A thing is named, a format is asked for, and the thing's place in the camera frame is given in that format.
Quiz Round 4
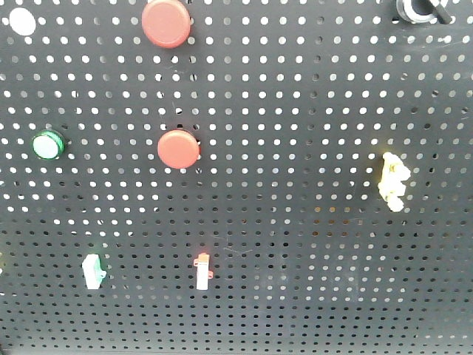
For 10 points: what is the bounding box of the red mushroom button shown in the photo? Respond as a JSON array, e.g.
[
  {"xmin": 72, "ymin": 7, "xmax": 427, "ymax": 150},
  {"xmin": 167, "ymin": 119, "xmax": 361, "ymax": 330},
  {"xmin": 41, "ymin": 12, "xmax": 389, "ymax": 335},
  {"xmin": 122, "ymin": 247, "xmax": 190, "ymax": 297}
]
[
  {"xmin": 157, "ymin": 129, "xmax": 200, "ymax": 169},
  {"xmin": 141, "ymin": 0, "xmax": 191, "ymax": 48}
]

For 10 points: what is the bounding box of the lower red mushroom button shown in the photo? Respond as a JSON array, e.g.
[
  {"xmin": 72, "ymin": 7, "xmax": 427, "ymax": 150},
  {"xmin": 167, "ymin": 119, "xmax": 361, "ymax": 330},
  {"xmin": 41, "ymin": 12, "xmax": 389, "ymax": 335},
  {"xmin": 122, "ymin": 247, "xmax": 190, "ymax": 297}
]
[{"xmin": 157, "ymin": 129, "xmax": 200, "ymax": 169}]

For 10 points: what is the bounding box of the black rotary selector switch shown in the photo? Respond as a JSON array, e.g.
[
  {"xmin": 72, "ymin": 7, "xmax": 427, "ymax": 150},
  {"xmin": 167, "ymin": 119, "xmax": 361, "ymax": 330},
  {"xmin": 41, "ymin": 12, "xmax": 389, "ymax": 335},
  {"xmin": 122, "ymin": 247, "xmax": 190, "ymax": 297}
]
[{"xmin": 395, "ymin": 0, "xmax": 453, "ymax": 24}]

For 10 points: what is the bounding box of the white round panel plug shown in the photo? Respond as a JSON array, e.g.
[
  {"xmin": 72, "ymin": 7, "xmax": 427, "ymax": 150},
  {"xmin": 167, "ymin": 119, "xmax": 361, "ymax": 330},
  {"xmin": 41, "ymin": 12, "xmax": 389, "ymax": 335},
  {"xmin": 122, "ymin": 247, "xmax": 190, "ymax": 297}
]
[{"xmin": 8, "ymin": 7, "xmax": 36, "ymax": 36}]

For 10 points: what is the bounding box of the green illuminated push button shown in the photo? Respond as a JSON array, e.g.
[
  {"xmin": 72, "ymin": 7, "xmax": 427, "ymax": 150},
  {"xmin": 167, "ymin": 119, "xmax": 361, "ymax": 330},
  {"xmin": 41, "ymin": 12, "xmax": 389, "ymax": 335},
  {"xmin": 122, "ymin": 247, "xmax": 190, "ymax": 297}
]
[{"xmin": 31, "ymin": 129, "xmax": 66, "ymax": 160}]

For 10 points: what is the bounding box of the upper red mushroom button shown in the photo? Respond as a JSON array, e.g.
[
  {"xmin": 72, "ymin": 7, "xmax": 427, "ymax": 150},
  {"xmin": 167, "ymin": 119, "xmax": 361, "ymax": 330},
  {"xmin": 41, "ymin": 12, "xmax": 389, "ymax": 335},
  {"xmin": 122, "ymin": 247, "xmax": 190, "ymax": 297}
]
[{"xmin": 141, "ymin": 0, "xmax": 191, "ymax": 48}]

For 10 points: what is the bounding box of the white green rocker switch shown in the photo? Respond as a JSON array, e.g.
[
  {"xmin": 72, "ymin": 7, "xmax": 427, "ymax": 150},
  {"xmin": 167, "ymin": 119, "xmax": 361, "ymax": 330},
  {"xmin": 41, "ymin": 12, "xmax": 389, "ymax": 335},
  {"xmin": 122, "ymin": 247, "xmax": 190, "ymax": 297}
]
[{"xmin": 81, "ymin": 254, "xmax": 106, "ymax": 290}]

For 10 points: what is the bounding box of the yellow toggle switch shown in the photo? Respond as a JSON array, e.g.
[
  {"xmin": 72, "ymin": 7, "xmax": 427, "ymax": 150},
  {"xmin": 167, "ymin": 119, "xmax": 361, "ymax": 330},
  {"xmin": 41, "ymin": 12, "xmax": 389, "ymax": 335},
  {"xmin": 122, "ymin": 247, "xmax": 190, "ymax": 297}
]
[{"xmin": 378, "ymin": 152, "xmax": 411, "ymax": 212}]

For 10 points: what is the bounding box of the black perforated pegboard panel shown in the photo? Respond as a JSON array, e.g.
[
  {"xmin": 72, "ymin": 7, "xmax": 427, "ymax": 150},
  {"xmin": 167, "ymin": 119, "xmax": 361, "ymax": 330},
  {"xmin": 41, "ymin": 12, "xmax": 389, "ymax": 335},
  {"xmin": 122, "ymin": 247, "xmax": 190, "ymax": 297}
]
[{"xmin": 1, "ymin": 1, "xmax": 472, "ymax": 354}]

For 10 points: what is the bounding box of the white red rocker switch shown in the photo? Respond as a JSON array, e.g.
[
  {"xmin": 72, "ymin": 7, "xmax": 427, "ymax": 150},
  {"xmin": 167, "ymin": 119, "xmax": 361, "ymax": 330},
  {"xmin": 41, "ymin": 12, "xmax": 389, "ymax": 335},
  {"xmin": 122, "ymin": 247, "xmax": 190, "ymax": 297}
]
[{"xmin": 193, "ymin": 253, "xmax": 214, "ymax": 291}]

